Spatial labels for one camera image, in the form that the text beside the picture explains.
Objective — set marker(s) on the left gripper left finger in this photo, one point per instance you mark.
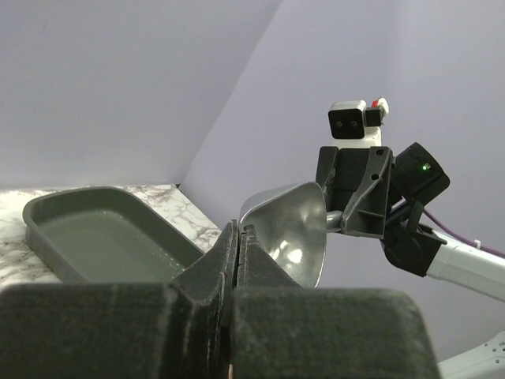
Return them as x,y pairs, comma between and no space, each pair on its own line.
134,330

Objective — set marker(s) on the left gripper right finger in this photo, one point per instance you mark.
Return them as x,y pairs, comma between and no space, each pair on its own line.
281,330

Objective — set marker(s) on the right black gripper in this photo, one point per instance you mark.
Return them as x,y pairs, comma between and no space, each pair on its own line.
355,183

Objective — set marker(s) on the silver metal scoop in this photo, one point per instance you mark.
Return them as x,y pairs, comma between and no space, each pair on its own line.
291,224

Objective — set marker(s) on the dark grey litter tray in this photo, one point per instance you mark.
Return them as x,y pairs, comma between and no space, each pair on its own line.
106,234

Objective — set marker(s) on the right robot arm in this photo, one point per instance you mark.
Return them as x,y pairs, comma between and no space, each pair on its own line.
415,241

